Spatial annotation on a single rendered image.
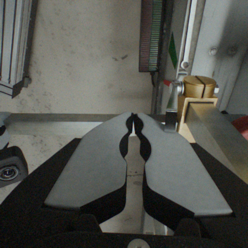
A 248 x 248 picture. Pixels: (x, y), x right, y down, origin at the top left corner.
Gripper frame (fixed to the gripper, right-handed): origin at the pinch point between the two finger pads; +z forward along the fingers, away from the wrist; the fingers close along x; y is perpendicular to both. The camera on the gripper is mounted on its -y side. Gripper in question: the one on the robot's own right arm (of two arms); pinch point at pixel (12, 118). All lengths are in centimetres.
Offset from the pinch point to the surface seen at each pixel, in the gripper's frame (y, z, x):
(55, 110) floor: 31, 83, 43
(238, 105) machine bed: -54, 16, 5
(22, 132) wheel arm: -3.5, -3.4, 1.0
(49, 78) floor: 30, 83, 19
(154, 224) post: -32, 4, 44
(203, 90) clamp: -33.7, -4.4, -7.7
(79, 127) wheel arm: -14.2, -3.4, -0.3
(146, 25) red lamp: -26.3, 12.4, -15.1
